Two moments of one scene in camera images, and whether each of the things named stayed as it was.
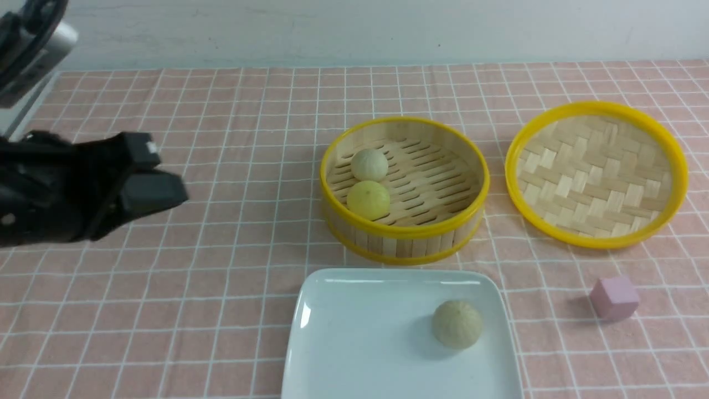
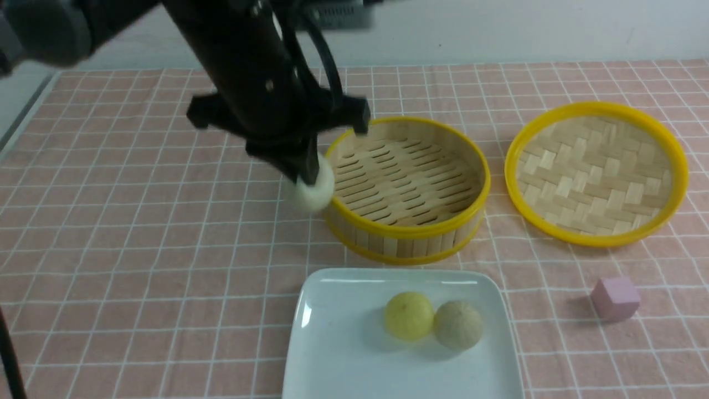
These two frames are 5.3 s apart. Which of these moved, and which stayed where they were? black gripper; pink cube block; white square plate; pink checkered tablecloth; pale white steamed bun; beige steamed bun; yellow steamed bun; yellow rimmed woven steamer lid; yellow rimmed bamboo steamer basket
Moved: pale white steamed bun; yellow steamed bun; black gripper
Stayed: white square plate; yellow rimmed bamboo steamer basket; yellow rimmed woven steamer lid; beige steamed bun; pink checkered tablecloth; pink cube block
